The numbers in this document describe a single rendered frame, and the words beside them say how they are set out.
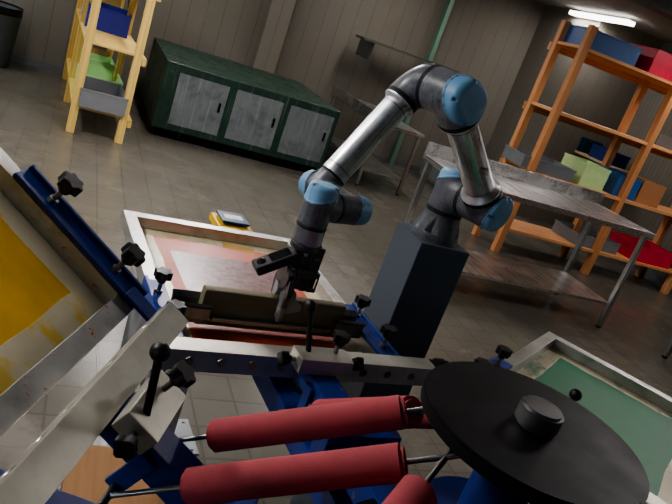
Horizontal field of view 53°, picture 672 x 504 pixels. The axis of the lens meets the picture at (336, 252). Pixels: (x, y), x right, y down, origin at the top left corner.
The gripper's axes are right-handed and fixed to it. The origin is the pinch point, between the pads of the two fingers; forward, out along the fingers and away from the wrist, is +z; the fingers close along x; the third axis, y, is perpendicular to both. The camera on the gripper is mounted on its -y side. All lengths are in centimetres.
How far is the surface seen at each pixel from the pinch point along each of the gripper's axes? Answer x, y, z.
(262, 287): 26.1, 7.2, 5.5
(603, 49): 404, 462, -133
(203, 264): 36.4, -8.2, 5.5
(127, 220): 52, -29, 2
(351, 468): -80, -23, -21
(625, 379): -13, 122, 3
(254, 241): 57, 14, 4
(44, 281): -31, -57, -17
